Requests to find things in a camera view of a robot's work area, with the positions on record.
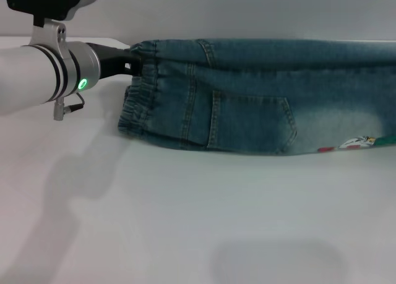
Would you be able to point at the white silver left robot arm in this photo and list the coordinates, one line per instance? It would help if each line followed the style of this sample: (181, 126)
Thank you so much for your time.
(31, 76)

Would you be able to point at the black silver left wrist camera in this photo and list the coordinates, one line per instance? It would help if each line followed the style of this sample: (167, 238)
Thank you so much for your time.
(46, 1)

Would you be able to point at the blue denim shorts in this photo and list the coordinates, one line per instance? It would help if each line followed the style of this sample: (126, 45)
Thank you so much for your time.
(263, 92)

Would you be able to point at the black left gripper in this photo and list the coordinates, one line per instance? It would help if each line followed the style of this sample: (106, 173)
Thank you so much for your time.
(111, 61)

